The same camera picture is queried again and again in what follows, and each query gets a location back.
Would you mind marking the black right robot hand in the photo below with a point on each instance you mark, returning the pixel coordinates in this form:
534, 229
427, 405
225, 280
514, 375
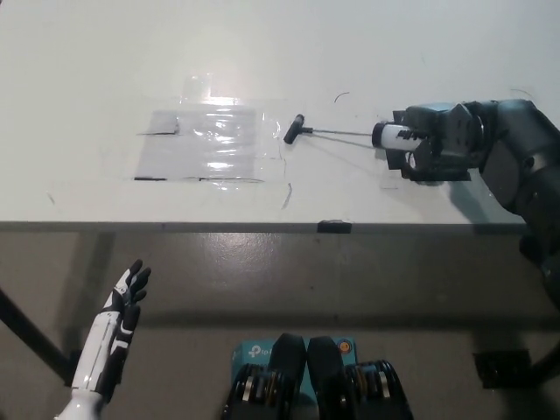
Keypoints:
450, 140

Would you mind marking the black slanted table leg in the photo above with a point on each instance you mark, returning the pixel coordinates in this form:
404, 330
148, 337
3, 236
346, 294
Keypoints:
30, 332

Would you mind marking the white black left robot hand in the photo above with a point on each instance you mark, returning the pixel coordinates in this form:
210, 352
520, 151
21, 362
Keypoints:
105, 337

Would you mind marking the teal router box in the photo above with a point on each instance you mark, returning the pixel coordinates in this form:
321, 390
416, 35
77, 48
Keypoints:
251, 350

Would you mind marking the small black tape piece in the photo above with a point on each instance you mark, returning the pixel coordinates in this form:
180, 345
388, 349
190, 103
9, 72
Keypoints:
334, 226

